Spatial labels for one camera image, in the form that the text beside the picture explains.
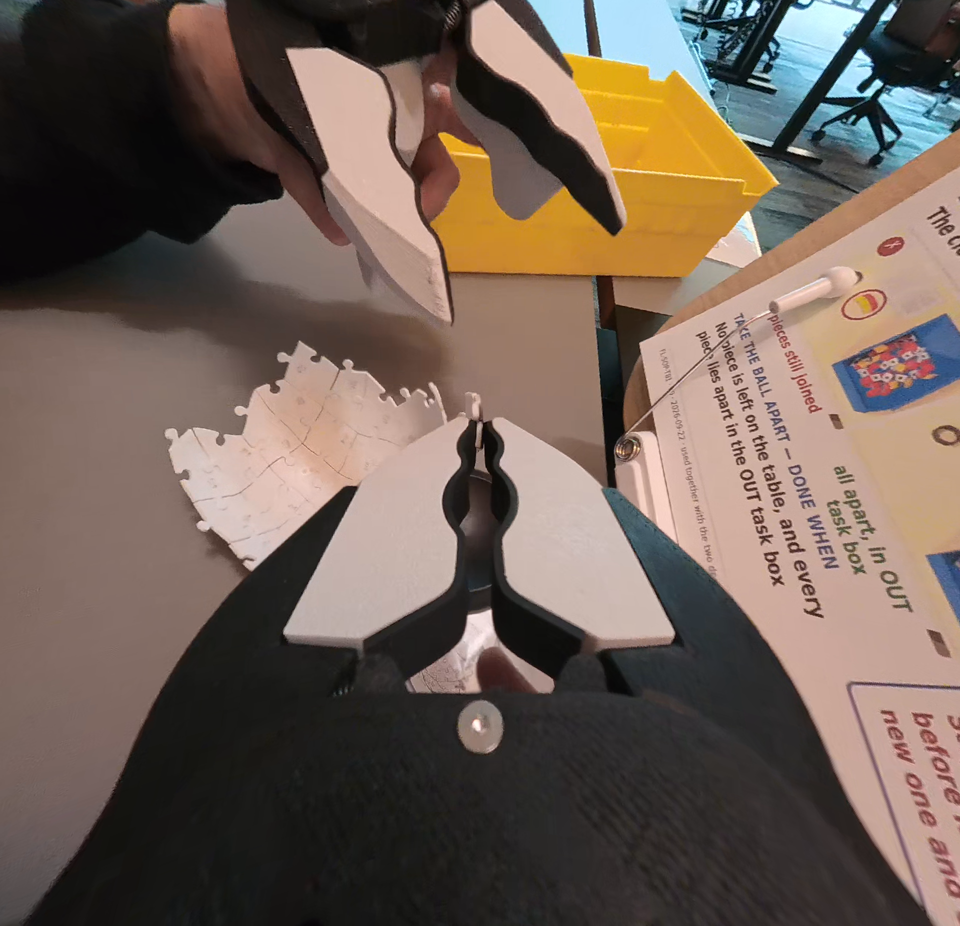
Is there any yellow plastic bin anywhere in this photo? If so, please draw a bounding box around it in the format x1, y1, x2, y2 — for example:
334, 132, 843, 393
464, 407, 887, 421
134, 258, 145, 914
431, 52, 780, 278

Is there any person's left forearm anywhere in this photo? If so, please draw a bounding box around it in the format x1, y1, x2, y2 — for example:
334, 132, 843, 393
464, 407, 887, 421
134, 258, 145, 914
0, 0, 286, 282

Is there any partly built white puzzle ball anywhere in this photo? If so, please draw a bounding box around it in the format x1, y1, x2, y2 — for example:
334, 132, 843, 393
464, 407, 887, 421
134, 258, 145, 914
165, 341, 451, 571

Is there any black round ball stand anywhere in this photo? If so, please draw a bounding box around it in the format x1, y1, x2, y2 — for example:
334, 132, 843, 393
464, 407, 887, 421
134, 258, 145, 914
442, 468, 519, 612

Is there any folded puzzle instruction leaflet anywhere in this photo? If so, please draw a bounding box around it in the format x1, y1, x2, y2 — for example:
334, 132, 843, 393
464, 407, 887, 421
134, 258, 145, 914
408, 611, 511, 695

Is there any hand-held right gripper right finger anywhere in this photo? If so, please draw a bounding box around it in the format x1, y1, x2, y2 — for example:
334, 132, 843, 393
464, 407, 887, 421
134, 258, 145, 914
483, 416, 678, 676

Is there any desk with black legs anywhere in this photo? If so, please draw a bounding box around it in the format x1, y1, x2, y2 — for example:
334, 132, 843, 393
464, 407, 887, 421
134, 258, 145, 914
742, 0, 960, 164

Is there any person's left hand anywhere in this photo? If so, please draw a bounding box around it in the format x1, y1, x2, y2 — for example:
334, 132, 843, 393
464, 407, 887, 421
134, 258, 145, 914
166, 0, 481, 248

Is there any printed task instruction sheet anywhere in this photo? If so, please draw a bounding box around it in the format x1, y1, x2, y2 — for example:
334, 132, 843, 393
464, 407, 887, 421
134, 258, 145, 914
639, 157, 960, 926

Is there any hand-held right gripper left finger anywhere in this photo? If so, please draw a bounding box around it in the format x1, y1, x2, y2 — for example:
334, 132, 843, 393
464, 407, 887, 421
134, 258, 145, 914
282, 416, 481, 676

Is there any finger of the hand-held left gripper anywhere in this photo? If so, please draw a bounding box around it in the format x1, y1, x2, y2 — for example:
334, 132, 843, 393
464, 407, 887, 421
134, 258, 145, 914
456, 0, 629, 237
285, 47, 457, 327

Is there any metal wire clip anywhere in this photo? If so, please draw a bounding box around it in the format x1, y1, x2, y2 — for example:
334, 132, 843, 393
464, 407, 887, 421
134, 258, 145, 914
616, 266, 862, 458

